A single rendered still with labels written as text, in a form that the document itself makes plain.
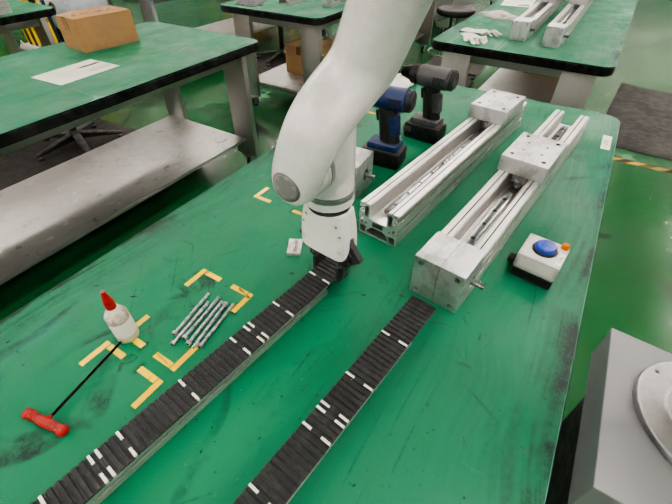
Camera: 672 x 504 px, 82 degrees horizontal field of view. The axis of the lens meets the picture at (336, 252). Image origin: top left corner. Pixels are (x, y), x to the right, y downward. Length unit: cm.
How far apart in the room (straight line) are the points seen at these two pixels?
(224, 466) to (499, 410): 41
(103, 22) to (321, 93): 214
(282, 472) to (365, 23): 55
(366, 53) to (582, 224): 76
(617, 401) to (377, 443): 33
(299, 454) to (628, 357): 50
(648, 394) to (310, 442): 46
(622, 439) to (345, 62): 58
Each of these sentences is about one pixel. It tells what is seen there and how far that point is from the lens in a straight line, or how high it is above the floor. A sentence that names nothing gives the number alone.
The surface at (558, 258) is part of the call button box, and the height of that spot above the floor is 84.
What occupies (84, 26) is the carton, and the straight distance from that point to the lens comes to 254.
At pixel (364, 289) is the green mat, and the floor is 78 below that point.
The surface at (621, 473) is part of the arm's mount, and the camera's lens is 63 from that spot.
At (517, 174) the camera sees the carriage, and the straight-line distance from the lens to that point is 105.
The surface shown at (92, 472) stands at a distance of 65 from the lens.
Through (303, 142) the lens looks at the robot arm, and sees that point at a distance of 49.
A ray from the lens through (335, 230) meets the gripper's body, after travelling 66.
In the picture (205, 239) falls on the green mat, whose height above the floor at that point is 78.
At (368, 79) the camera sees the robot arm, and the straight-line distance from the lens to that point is 50.
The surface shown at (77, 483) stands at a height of 81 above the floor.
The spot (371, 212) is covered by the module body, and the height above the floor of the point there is 84.
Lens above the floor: 136
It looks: 42 degrees down
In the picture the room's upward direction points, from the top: straight up
